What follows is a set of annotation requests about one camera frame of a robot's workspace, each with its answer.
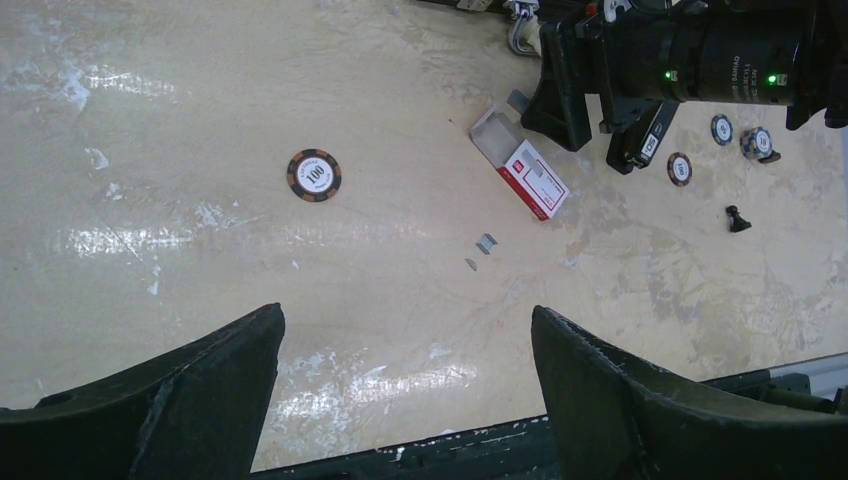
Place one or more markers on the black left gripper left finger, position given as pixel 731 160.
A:
pixel 195 412

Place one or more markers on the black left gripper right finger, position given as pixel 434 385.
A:
pixel 616 415

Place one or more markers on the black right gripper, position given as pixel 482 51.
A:
pixel 583 53

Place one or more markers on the small staple strip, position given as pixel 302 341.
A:
pixel 486 243

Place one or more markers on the black stapler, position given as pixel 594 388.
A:
pixel 636 146

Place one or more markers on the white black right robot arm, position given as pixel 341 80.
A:
pixel 637 55

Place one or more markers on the blue poker chip on table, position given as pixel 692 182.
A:
pixel 721 129

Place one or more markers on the right poker chip on table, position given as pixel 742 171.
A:
pixel 679 169

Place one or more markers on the small black screw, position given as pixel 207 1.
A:
pixel 736 223

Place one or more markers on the left poker chip on table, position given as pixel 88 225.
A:
pixel 314 175

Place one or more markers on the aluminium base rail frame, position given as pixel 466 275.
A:
pixel 525 448

